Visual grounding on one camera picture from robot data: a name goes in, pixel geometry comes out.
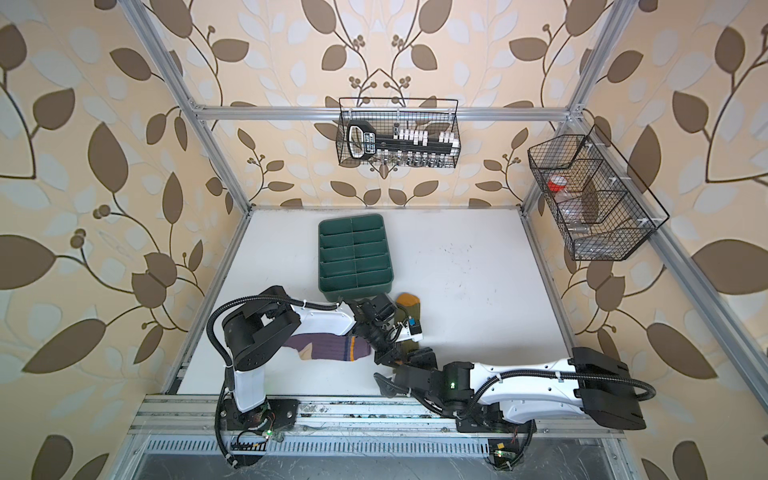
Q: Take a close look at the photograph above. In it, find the green striped sock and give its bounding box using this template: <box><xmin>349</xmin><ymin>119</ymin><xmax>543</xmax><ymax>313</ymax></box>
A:
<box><xmin>395</xmin><ymin>293</ymin><xmax>423</xmax><ymax>353</ymax></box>

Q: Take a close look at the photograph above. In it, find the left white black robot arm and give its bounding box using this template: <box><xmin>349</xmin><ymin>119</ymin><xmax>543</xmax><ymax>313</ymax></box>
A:
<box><xmin>206</xmin><ymin>286</ymin><xmax>419</xmax><ymax>469</ymax></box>

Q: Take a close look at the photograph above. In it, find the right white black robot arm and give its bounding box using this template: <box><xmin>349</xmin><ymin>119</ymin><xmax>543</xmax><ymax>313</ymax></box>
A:
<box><xmin>374</xmin><ymin>347</ymin><xmax>656</xmax><ymax>471</ymax></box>

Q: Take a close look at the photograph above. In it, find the purple striped sock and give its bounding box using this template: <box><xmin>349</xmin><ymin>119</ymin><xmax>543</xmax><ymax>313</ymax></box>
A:
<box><xmin>284</xmin><ymin>333</ymin><xmax>373</xmax><ymax>362</ymax></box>

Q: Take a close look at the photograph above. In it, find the green plastic divided tray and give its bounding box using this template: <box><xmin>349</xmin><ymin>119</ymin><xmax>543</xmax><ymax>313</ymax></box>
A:
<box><xmin>318</xmin><ymin>214</ymin><xmax>394</xmax><ymax>302</ymax></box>

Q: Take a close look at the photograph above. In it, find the black socket set holder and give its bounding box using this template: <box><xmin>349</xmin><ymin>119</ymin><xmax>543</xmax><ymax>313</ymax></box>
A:
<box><xmin>337</xmin><ymin>120</ymin><xmax>461</xmax><ymax>167</ymax></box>

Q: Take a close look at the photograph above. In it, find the red capped clear container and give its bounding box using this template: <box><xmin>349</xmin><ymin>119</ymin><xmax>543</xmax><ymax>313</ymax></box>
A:
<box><xmin>547</xmin><ymin>175</ymin><xmax>571</xmax><ymax>201</ymax></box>

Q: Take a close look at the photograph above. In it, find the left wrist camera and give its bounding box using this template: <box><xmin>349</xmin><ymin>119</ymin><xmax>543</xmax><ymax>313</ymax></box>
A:
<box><xmin>404</xmin><ymin>318</ymin><xmax>423</xmax><ymax>342</ymax></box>

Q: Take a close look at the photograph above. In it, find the back black wire basket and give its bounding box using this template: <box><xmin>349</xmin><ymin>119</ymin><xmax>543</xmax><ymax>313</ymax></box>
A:
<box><xmin>335</xmin><ymin>95</ymin><xmax>462</xmax><ymax>169</ymax></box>

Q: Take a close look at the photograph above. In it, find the black wire basket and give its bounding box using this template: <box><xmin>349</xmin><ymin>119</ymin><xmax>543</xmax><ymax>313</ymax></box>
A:
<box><xmin>335</xmin><ymin>95</ymin><xmax>462</xmax><ymax>169</ymax></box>
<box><xmin>527</xmin><ymin>126</ymin><xmax>670</xmax><ymax>261</ymax></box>

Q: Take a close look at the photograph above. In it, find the right black wire basket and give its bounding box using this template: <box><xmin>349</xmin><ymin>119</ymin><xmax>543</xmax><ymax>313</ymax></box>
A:
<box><xmin>527</xmin><ymin>126</ymin><xmax>670</xmax><ymax>261</ymax></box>

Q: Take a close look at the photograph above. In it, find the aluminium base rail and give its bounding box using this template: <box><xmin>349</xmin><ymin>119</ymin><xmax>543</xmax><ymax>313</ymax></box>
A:
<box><xmin>128</xmin><ymin>394</ymin><xmax>625</xmax><ymax>439</ymax></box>

